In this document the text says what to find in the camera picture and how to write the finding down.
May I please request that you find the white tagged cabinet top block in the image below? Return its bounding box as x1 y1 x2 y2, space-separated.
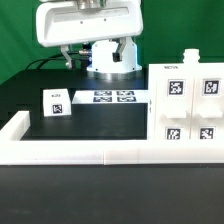
43 89 71 117

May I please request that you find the white cabinet door panel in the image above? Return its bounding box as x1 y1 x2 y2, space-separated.
158 76 193 141
191 76 224 140

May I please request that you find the white cabinet body box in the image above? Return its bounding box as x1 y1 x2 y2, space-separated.
147 49 224 141

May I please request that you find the black cable bundle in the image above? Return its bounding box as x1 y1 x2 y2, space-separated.
25 49 93 70

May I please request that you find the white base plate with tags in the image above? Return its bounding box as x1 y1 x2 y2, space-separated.
72 90 150 104

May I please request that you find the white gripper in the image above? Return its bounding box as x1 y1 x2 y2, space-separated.
36 0 143 69

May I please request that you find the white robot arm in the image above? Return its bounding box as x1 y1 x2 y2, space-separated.
36 0 143 80

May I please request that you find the white U-shaped fence frame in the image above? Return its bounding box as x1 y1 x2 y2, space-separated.
0 111 224 165

